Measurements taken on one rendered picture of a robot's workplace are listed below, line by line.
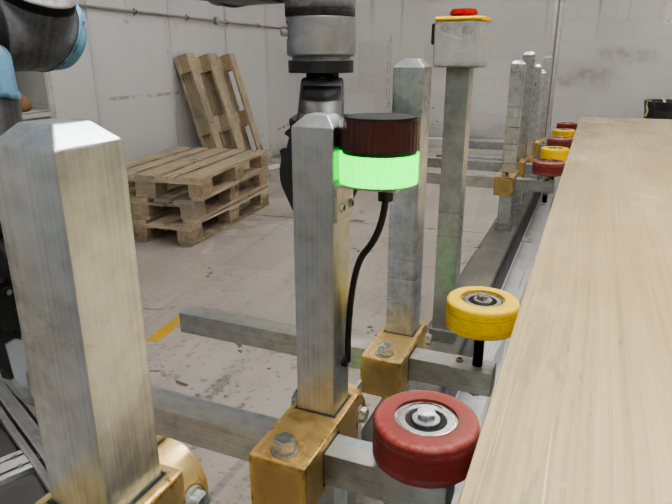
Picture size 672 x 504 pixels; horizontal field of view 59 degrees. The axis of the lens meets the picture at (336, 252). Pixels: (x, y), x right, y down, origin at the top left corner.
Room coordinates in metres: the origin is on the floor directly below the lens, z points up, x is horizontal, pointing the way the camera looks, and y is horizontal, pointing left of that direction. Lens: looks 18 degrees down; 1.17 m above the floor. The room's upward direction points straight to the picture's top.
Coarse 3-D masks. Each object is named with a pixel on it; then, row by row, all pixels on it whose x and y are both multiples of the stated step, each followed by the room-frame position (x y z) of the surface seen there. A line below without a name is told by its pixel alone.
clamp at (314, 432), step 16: (352, 384) 0.50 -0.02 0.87; (352, 400) 0.46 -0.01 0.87; (288, 416) 0.44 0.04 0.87; (304, 416) 0.44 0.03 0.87; (320, 416) 0.44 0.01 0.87; (336, 416) 0.44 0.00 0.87; (352, 416) 0.46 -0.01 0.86; (272, 432) 0.42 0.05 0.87; (288, 432) 0.42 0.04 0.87; (304, 432) 0.42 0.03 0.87; (320, 432) 0.42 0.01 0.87; (336, 432) 0.43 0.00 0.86; (352, 432) 0.46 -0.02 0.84; (256, 448) 0.40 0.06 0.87; (304, 448) 0.40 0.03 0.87; (320, 448) 0.40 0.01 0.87; (256, 464) 0.39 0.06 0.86; (272, 464) 0.38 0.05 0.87; (288, 464) 0.38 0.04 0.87; (304, 464) 0.38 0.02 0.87; (320, 464) 0.40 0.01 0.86; (256, 480) 0.39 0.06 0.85; (272, 480) 0.38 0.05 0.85; (288, 480) 0.38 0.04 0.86; (304, 480) 0.37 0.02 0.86; (320, 480) 0.40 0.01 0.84; (256, 496) 0.39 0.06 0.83; (272, 496) 0.38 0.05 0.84; (288, 496) 0.38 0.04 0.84; (304, 496) 0.37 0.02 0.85; (320, 496) 0.40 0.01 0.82
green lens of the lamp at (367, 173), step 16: (352, 160) 0.42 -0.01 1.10; (368, 160) 0.42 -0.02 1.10; (384, 160) 0.41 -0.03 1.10; (400, 160) 0.42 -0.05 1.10; (416, 160) 0.43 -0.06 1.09; (352, 176) 0.42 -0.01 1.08; (368, 176) 0.42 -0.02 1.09; (384, 176) 0.41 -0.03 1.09; (400, 176) 0.42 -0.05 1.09; (416, 176) 0.43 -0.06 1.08
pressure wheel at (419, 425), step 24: (384, 408) 0.40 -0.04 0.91; (408, 408) 0.40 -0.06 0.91; (432, 408) 0.40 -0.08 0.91; (456, 408) 0.40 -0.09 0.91; (384, 432) 0.37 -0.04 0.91; (408, 432) 0.37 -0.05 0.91; (432, 432) 0.37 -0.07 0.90; (456, 432) 0.37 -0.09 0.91; (384, 456) 0.36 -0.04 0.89; (408, 456) 0.35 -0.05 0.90; (432, 456) 0.35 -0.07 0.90; (456, 456) 0.35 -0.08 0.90; (408, 480) 0.35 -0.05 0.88; (432, 480) 0.35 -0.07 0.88; (456, 480) 0.35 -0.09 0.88
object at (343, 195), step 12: (360, 120) 0.42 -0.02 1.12; (372, 120) 0.42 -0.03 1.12; (384, 120) 0.42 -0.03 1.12; (396, 120) 0.42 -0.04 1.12; (408, 120) 0.43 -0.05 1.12; (360, 156) 0.42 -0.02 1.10; (372, 156) 0.42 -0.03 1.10; (384, 156) 0.42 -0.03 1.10; (396, 156) 0.42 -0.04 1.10; (336, 192) 0.44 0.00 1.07; (348, 192) 0.46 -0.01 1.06; (384, 192) 0.44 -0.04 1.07; (396, 192) 0.42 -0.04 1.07; (336, 204) 0.44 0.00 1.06; (348, 204) 0.46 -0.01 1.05; (384, 204) 0.44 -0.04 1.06; (336, 216) 0.44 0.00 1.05; (384, 216) 0.44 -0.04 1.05; (372, 240) 0.44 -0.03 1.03; (360, 252) 0.45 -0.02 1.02; (360, 264) 0.45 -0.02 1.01; (348, 300) 0.45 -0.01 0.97; (348, 312) 0.45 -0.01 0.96; (348, 324) 0.45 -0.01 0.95; (348, 336) 0.45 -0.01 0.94; (348, 348) 0.46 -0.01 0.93; (348, 360) 0.46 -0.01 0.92
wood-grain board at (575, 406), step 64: (576, 128) 2.33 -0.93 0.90; (640, 128) 2.32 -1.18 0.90; (576, 192) 1.19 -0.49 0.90; (640, 192) 1.19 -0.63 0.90; (576, 256) 0.78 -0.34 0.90; (640, 256) 0.78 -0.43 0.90; (576, 320) 0.57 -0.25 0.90; (640, 320) 0.57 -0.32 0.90; (512, 384) 0.44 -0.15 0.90; (576, 384) 0.44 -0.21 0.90; (640, 384) 0.44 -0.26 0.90; (512, 448) 0.36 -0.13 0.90; (576, 448) 0.36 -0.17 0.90; (640, 448) 0.36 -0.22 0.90
